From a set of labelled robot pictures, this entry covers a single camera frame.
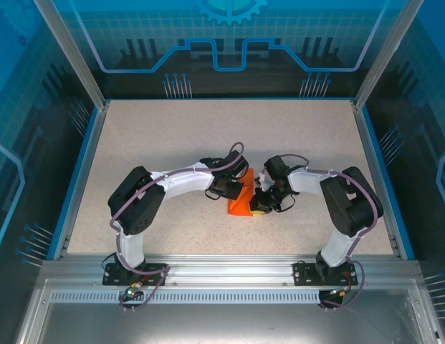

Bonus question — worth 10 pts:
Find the blue printed side panel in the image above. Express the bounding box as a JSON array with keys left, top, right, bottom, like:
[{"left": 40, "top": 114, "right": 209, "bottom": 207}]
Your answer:
[
  {"left": 365, "top": 0, "right": 445, "bottom": 344},
  {"left": 0, "top": 0, "right": 97, "bottom": 344}
]

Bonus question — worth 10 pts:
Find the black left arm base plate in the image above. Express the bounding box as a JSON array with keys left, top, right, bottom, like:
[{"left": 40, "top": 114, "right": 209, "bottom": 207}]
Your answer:
[{"left": 102, "top": 262, "right": 170, "bottom": 287}]

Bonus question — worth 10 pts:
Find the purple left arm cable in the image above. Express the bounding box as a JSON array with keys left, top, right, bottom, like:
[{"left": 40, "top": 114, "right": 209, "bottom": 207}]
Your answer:
[{"left": 110, "top": 142, "right": 247, "bottom": 313}]

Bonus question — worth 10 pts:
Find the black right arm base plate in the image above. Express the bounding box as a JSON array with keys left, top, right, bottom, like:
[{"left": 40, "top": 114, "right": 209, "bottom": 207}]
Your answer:
[{"left": 292, "top": 260, "right": 359, "bottom": 287}]

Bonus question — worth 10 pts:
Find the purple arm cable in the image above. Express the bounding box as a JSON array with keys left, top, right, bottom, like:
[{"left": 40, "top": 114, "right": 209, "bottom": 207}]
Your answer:
[
  {"left": 279, "top": 153, "right": 381, "bottom": 312},
  {"left": 110, "top": 142, "right": 247, "bottom": 313}
]

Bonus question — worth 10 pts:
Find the aluminium frame beam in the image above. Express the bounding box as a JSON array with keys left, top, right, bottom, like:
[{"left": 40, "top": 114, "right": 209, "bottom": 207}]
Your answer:
[{"left": 39, "top": 252, "right": 424, "bottom": 287}]

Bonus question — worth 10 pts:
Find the aluminium side rail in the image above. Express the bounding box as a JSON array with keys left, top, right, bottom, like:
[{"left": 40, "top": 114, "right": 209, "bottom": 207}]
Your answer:
[
  {"left": 350, "top": 100, "right": 404, "bottom": 261},
  {"left": 52, "top": 102, "right": 111, "bottom": 261}
]

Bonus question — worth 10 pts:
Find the orange paper sheet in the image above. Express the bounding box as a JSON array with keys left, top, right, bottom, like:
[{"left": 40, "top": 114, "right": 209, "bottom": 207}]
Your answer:
[{"left": 227, "top": 167, "right": 259, "bottom": 219}]

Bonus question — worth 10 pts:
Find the brushed metal sheet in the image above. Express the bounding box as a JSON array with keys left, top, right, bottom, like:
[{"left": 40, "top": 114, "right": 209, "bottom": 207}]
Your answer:
[{"left": 14, "top": 279, "right": 441, "bottom": 344}]

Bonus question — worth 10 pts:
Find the slotted aluminium cable duct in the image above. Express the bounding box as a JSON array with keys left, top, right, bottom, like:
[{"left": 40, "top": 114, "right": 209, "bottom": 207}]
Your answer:
[{"left": 49, "top": 290, "right": 322, "bottom": 305}]

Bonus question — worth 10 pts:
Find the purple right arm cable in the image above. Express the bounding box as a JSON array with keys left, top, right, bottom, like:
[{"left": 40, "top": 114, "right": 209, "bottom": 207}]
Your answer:
[{"left": 279, "top": 153, "right": 381, "bottom": 312}]

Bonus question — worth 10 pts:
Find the blue printed gear panel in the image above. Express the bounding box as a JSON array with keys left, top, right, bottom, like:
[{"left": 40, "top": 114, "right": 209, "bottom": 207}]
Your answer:
[{"left": 55, "top": 0, "right": 402, "bottom": 100}]

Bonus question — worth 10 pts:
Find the slanted aluminium frame post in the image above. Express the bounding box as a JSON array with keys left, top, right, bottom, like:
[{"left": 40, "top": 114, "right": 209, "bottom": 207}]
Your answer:
[
  {"left": 352, "top": 0, "right": 426, "bottom": 110},
  {"left": 32, "top": 0, "right": 111, "bottom": 110}
]

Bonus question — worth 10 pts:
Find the cable connector with green LED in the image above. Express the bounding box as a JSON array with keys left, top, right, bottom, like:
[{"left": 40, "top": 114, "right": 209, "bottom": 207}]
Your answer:
[{"left": 124, "top": 282, "right": 143, "bottom": 299}]

